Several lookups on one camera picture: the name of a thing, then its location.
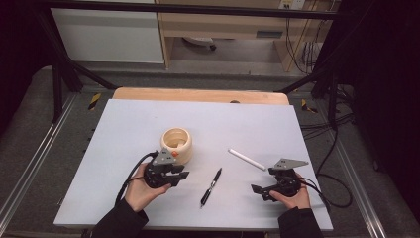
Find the white footrest on wheels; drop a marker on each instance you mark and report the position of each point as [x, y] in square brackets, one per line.
[199, 41]

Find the white power strip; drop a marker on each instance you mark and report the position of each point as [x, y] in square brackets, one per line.
[292, 4]

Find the light wooden desk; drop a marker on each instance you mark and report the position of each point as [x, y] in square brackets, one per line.
[228, 24]

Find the white pen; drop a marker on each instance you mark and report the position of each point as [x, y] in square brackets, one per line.
[246, 159]

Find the person's right hand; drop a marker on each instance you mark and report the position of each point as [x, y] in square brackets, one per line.
[295, 201]

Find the person's left hand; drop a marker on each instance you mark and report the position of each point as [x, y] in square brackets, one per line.
[140, 193]

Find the cream pen holder orange dot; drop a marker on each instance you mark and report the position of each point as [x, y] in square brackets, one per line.
[185, 153]

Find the white cabinet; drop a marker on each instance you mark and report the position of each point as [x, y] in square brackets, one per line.
[109, 36]

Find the yellow black striped tape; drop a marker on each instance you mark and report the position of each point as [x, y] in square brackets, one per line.
[94, 101]
[307, 106]

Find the aluminium floor rail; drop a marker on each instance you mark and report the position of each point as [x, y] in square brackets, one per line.
[360, 195]
[36, 155]

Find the white table board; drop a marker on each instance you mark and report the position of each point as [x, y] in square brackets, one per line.
[231, 125]

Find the black curtain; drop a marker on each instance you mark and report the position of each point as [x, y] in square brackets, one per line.
[16, 49]
[386, 82]

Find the black metal frame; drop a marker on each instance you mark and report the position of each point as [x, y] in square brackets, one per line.
[185, 9]

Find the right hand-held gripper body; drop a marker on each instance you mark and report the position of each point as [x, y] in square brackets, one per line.
[289, 183]

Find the wooden table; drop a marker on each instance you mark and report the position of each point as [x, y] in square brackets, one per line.
[198, 95]

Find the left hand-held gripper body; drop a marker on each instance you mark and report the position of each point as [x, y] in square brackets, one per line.
[157, 175]

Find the black pen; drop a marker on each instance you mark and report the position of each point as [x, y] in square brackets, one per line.
[211, 187]

